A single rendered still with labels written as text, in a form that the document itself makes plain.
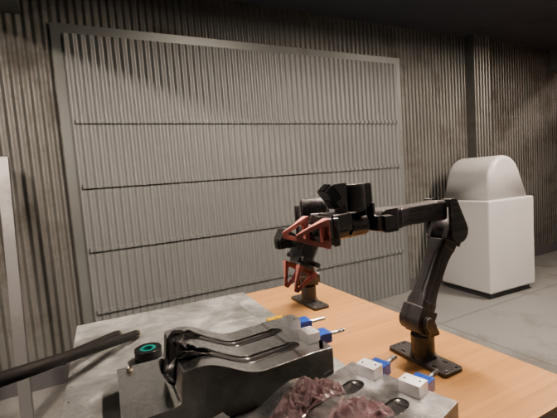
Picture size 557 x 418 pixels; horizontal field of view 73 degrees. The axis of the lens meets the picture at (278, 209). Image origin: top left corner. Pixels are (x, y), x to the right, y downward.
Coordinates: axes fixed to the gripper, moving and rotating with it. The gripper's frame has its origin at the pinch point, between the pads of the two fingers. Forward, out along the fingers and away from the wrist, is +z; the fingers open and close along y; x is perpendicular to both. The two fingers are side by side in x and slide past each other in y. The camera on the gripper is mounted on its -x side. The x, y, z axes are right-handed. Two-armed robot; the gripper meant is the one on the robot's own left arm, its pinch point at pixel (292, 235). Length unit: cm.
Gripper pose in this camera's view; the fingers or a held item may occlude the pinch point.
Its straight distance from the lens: 84.1
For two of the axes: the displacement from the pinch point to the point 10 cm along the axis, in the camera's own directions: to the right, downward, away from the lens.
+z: -8.9, 1.3, -4.4
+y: 4.5, 0.4, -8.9
